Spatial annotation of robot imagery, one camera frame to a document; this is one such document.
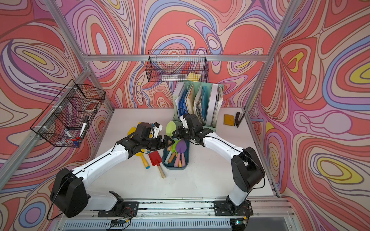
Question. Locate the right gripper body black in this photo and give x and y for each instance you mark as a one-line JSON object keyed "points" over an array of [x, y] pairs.
{"points": [[184, 133]]}

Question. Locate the red square shovel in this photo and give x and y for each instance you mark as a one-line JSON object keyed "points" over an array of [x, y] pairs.
{"points": [[155, 159]]}

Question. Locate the blue folder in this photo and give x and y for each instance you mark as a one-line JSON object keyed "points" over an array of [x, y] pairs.
{"points": [[182, 105]]}

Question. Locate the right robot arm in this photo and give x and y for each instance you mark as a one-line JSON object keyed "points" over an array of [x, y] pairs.
{"points": [[247, 170]]}

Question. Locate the white book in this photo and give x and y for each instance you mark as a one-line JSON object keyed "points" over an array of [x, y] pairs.
{"points": [[211, 105]]}

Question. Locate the black stapler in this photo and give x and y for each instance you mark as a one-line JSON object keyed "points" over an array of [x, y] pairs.
{"points": [[238, 118]]}

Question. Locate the yellow round shovel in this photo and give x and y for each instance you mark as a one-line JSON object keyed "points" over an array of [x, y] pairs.
{"points": [[131, 131]]}

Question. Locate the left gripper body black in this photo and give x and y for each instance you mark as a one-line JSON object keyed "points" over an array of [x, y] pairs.
{"points": [[151, 143]]}

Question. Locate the teal storage box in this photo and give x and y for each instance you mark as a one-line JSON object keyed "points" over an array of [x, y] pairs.
{"points": [[173, 160]]}

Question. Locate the yellow sticky note pad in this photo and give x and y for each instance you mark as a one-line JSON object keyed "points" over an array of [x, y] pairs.
{"points": [[229, 120]]}

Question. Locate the wire basket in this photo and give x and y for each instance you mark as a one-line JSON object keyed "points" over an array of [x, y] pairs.
{"points": [[176, 61], [62, 127]]}

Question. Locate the yellow sponge in basket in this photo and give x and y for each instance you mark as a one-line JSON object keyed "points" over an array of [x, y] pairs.
{"points": [[193, 77]]}

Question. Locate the green file organizer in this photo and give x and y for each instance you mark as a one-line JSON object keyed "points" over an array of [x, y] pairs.
{"points": [[197, 100]]}

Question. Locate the left wire basket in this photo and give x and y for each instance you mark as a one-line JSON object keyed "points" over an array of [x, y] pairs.
{"points": [[62, 127]]}

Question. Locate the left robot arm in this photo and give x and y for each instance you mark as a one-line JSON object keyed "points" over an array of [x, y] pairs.
{"points": [[69, 191]]}

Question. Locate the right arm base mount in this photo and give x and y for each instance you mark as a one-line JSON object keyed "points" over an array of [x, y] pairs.
{"points": [[226, 208]]}

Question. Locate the black white marker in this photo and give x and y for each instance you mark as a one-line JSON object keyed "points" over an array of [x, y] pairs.
{"points": [[84, 125]]}

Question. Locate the light green round shovel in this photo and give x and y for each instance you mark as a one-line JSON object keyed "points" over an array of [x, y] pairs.
{"points": [[170, 128]]}

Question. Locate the green trowel wooden handle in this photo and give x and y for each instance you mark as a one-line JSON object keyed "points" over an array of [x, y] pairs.
{"points": [[173, 150]]}

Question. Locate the back wire basket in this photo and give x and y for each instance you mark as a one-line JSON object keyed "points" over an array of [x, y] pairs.
{"points": [[176, 61]]}

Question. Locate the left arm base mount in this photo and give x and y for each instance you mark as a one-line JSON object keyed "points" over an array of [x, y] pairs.
{"points": [[121, 208]]}

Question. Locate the purple trowel pink handle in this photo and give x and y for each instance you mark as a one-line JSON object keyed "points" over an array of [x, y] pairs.
{"points": [[183, 160], [181, 147]]}

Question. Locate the yellow shovel blue-tipped handle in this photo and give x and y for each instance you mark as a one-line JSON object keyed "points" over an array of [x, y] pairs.
{"points": [[144, 161]]}

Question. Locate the clear box in basket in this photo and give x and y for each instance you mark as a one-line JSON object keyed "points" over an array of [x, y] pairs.
{"points": [[174, 77]]}

